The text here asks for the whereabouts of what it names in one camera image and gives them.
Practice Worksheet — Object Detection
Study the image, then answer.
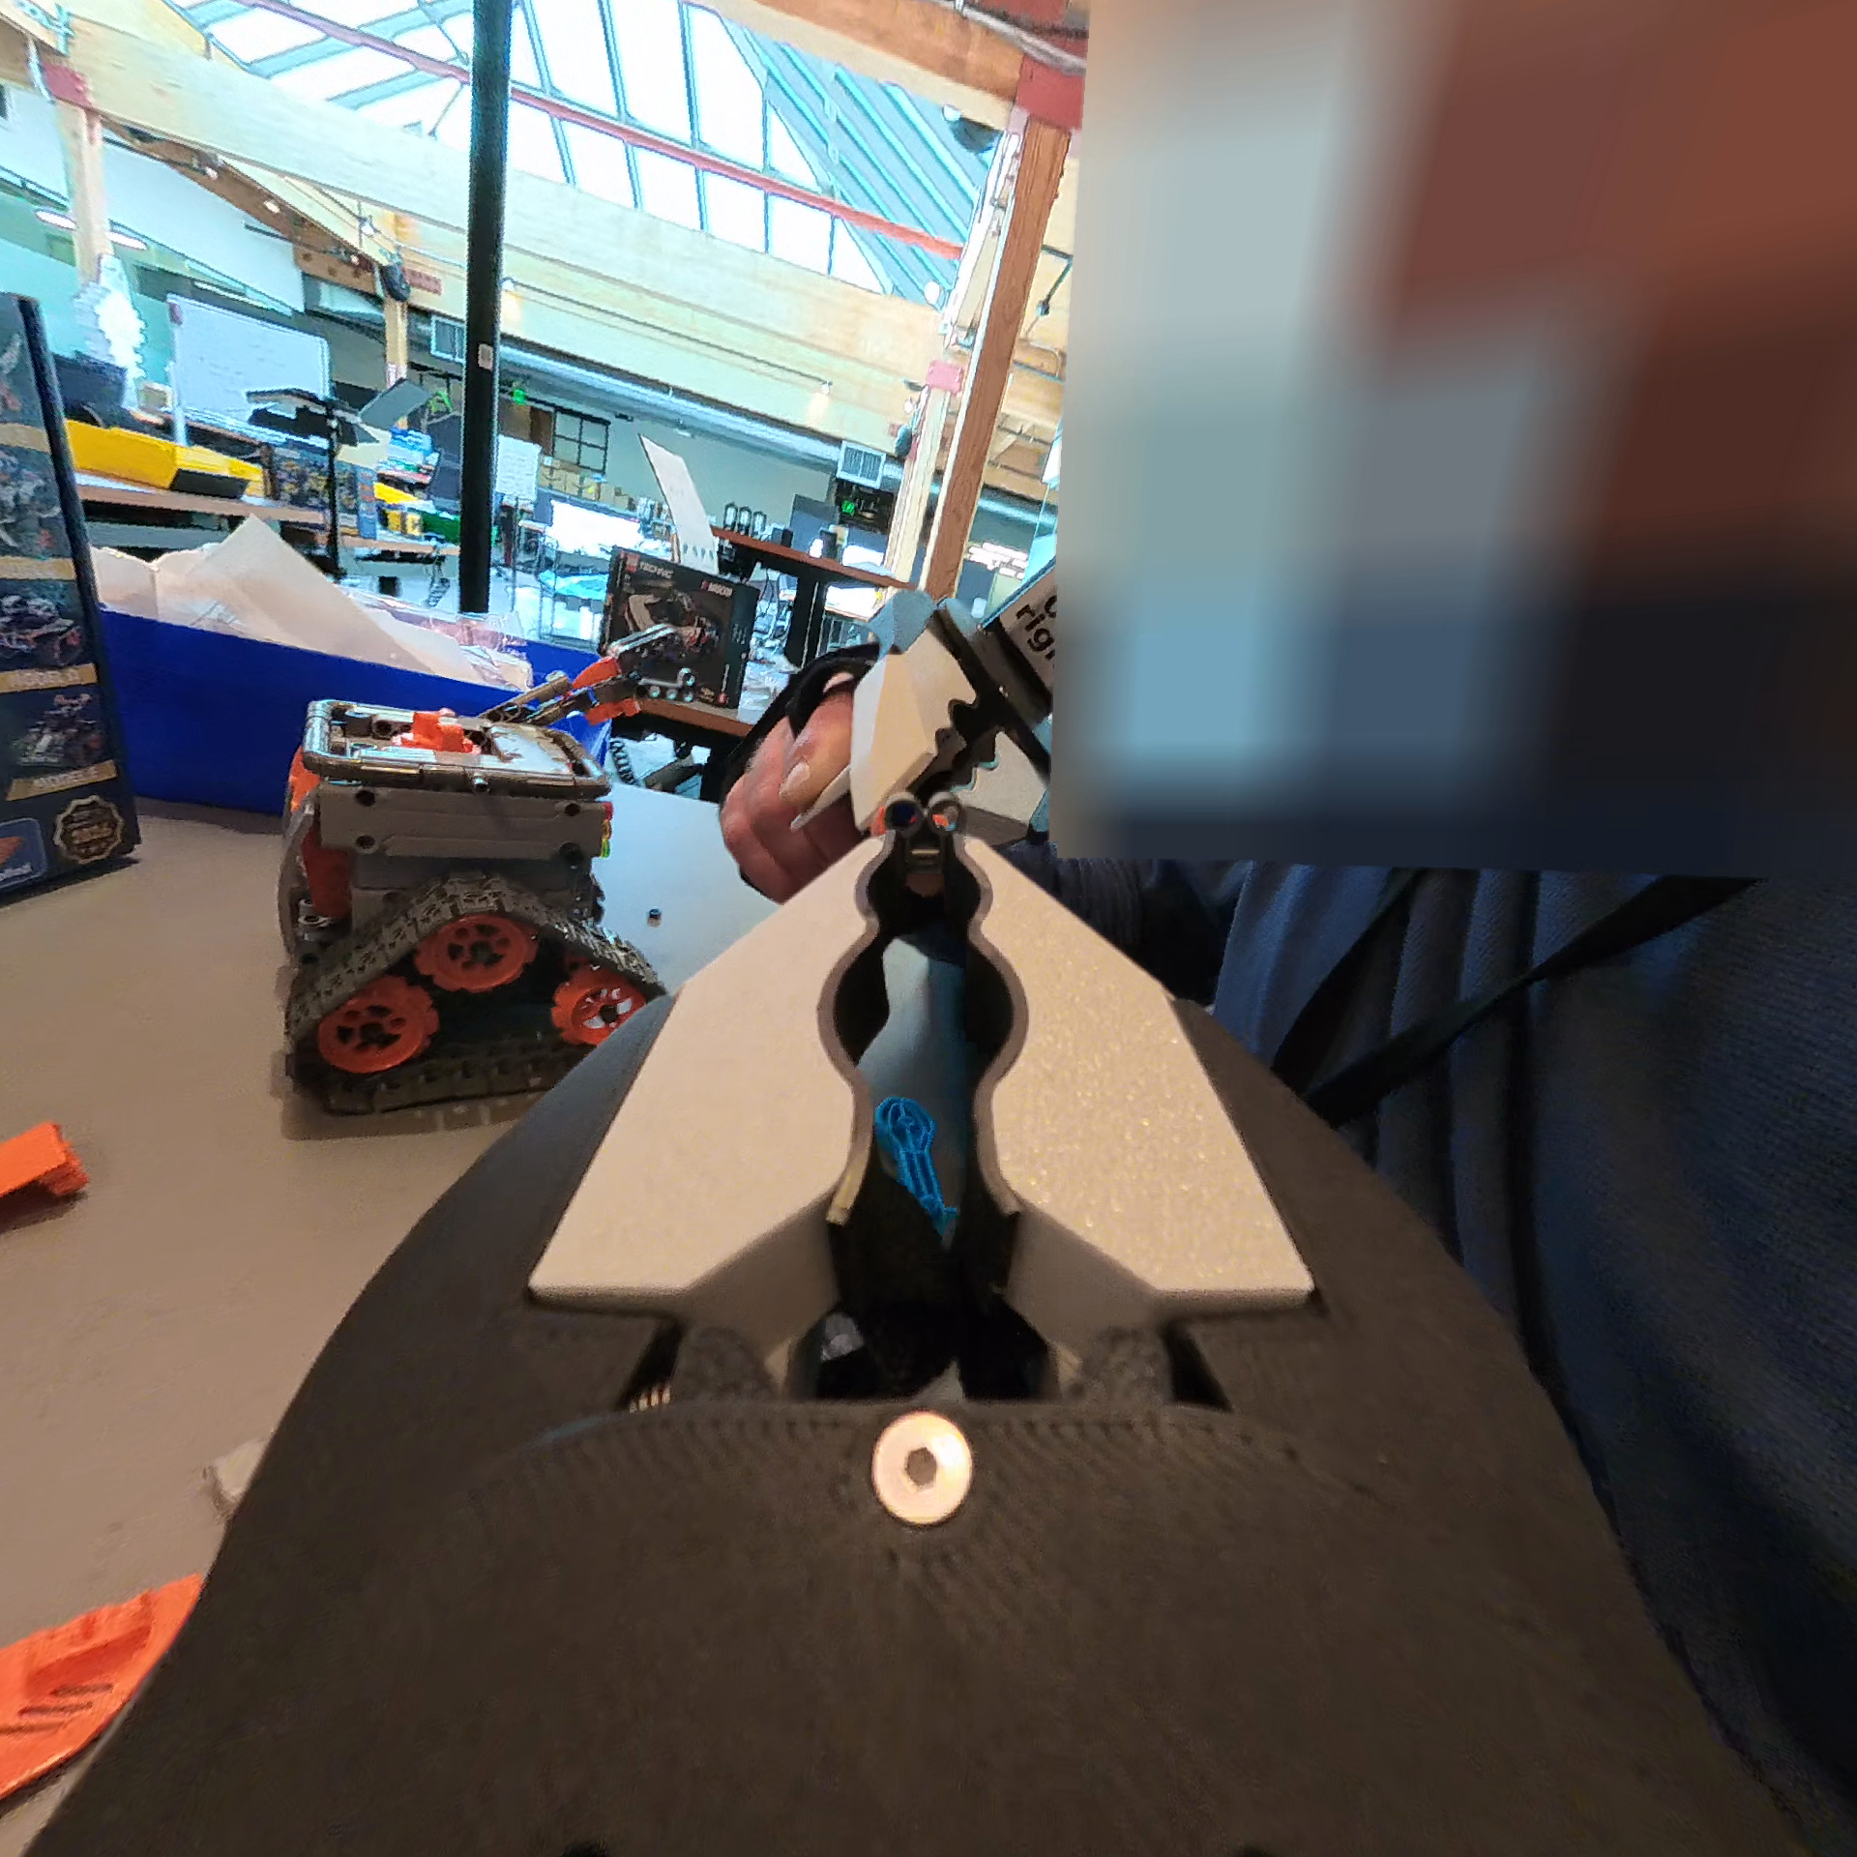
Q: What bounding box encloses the person's right forearm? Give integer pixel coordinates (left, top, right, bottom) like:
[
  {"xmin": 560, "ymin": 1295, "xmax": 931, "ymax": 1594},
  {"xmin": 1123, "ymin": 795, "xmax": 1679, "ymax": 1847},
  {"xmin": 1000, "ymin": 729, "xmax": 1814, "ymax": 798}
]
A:
[{"xmin": 1000, "ymin": 840, "xmax": 1236, "ymax": 1018}]

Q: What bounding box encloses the person's right hand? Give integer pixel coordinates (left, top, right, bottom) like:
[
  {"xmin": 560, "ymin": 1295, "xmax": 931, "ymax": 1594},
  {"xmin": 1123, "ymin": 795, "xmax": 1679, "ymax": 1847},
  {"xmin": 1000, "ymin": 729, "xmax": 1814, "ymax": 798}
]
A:
[{"xmin": 716, "ymin": 694, "xmax": 873, "ymax": 904}]

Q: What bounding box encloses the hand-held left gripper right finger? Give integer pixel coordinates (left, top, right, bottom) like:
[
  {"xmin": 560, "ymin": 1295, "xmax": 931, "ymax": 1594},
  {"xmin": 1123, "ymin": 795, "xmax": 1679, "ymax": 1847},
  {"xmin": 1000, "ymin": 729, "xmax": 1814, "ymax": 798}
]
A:
[{"xmin": 960, "ymin": 840, "xmax": 1316, "ymax": 1394}]

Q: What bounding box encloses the blue storage bin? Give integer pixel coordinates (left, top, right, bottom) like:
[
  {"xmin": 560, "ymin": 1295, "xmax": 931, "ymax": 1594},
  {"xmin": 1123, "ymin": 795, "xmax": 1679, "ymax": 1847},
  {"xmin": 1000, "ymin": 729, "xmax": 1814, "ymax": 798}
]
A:
[{"xmin": 96, "ymin": 608, "xmax": 613, "ymax": 814}]

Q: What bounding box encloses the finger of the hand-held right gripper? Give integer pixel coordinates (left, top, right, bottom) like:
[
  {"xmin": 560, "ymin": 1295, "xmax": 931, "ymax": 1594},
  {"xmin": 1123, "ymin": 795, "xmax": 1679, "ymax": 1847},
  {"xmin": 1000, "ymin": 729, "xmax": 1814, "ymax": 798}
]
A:
[
  {"xmin": 952, "ymin": 722, "xmax": 1056, "ymax": 845},
  {"xmin": 849, "ymin": 650, "xmax": 957, "ymax": 840}
]

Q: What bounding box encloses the yellow storage bin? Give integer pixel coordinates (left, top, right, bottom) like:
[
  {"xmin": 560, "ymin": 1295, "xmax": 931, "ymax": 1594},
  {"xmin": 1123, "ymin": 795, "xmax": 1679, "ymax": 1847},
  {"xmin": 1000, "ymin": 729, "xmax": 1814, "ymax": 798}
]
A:
[{"xmin": 67, "ymin": 420, "xmax": 268, "ymax": 501}]

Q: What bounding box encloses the orange wedge panel brick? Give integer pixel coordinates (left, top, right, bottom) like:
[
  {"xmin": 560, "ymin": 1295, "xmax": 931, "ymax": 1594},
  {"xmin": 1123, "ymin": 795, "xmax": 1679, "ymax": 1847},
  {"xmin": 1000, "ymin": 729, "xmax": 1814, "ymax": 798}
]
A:
[{"xmin": 0, "ymin": 1125, "xmax": 93, "ymax": 1202}]

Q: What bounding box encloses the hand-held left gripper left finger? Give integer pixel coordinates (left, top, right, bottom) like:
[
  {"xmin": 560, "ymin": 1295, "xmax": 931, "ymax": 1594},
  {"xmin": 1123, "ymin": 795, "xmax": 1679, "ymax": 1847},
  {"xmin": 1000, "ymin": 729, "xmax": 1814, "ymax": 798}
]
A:
[{"xmin": 532, "ymin": 840, "xmax": 892, "ymax": 1394}]

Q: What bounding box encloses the blue robot kit box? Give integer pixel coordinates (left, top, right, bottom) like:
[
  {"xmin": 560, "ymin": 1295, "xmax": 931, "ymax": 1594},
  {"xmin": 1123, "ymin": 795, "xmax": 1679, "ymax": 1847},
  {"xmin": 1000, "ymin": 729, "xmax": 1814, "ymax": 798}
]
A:
[{"xmin": 0, "ymin": 293, "xmax": 146, "ymax": 910}]

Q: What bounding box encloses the black support pole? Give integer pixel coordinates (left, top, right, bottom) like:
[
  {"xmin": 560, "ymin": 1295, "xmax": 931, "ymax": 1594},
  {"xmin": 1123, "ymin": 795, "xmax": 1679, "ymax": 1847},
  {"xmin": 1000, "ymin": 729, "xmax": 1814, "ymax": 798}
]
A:
[{"xmin": 461, "ymin": 0, "xmax": 515, "ymax": 612}]

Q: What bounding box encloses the orange curved panel brick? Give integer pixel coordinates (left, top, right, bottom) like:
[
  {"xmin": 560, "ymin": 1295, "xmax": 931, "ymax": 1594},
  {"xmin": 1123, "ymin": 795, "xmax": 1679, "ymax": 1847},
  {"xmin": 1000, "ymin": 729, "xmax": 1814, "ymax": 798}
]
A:
[{"xmin": 0, "ymin": 1571, "xmax": 204, "ymax": 1799}]

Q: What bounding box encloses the black toy kit box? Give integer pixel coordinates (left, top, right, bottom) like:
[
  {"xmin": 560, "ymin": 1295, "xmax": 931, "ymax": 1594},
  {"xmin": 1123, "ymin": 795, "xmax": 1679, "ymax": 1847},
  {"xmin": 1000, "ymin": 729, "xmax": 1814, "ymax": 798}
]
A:
[{"xmin": 598, "ymin": 548, "xmax": 763, "ymax": 714}]

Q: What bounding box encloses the partly built toy robot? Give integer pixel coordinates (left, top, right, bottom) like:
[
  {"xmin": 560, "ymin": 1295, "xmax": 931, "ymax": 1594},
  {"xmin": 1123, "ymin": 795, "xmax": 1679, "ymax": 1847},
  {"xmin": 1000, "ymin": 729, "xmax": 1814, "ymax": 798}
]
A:
[{"xmin": 279, "ymin": 636, "xmax": 669, "ymax": 1115}]

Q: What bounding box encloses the black lanyard strap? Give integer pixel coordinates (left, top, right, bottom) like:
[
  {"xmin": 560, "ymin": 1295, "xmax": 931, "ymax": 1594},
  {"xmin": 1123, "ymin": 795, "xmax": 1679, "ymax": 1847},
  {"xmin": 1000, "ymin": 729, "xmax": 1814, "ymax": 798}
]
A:
[{"xmin": 1304, "ymin": 872, "xmax": 1759, "ymax": 1127}]

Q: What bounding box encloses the light blue brick separator tool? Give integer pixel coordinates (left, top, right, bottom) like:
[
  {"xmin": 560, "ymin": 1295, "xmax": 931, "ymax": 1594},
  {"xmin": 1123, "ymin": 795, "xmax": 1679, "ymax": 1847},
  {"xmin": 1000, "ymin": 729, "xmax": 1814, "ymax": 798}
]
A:
[{"xmin": 876, "ymin": 1094, "xmax": 962, "ymax": 1238}]

